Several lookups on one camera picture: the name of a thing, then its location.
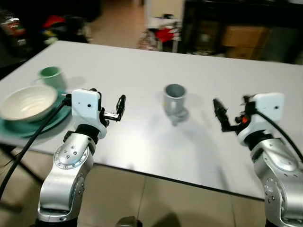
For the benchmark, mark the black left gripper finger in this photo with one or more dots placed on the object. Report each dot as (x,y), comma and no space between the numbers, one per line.
(93,90)
(121,108)

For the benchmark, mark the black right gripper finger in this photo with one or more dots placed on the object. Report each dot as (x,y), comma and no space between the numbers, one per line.
(221,113)
(247,99)

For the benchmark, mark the green cup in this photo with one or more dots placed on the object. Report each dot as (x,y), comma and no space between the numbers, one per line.
(51,75)

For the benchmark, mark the grey cup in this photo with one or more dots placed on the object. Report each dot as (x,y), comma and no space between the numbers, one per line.
(174,101)

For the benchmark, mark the plain brown cardboard box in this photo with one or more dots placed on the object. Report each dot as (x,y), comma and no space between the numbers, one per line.
(246,41)

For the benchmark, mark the white ribbed bowl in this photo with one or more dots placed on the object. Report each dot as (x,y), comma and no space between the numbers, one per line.
(26,101)

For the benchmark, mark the teal plate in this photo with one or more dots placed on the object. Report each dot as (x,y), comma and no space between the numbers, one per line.
(28,128)

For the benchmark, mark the red cloth item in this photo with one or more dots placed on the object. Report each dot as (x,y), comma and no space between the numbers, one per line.
(54,21)
(165,35)

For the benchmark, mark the black cabinet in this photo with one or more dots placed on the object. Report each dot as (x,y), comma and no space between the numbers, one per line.
(284,19)

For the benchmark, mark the white rack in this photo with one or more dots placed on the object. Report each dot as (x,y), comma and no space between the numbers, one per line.
(163,21)

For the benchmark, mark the grey robot foot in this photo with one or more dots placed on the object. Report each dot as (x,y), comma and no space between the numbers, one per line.
(127,222)

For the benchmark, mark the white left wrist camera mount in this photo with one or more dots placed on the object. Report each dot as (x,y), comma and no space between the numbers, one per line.
(85,106)

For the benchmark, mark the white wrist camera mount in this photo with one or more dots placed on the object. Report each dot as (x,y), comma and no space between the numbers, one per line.
(267,106)
(85,106)

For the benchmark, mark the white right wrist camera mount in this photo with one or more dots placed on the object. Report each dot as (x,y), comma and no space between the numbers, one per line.
(267,106)

